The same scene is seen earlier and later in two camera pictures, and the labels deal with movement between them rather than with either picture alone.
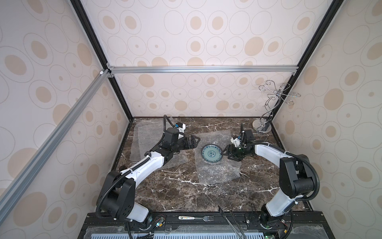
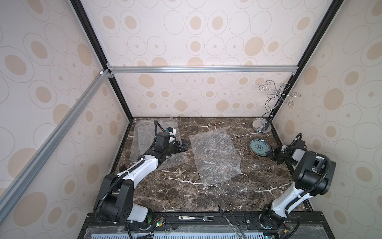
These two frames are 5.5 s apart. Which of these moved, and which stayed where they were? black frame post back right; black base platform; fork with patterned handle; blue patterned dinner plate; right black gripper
Moved: right black gripper; blue patterned dinner plate
Stayed: fork with patterned handle; black base platform; black frame post back right
